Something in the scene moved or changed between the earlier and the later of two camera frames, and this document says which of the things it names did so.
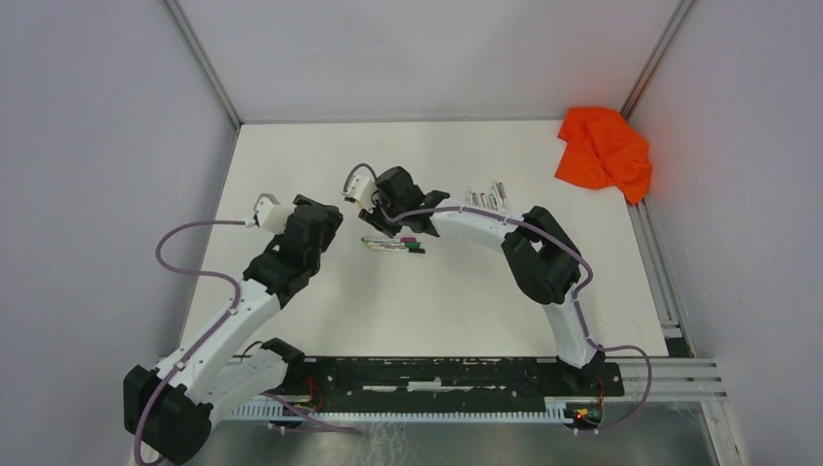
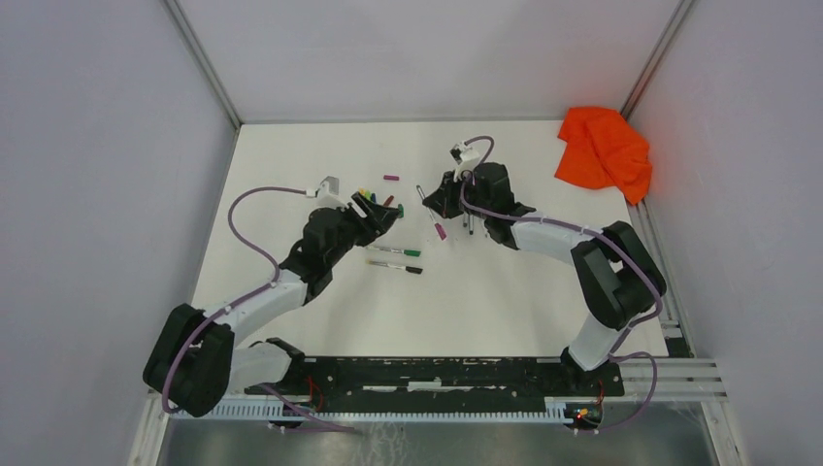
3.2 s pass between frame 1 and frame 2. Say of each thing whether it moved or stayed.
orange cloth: stayed
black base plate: stayed
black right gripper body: moved
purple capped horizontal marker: moved
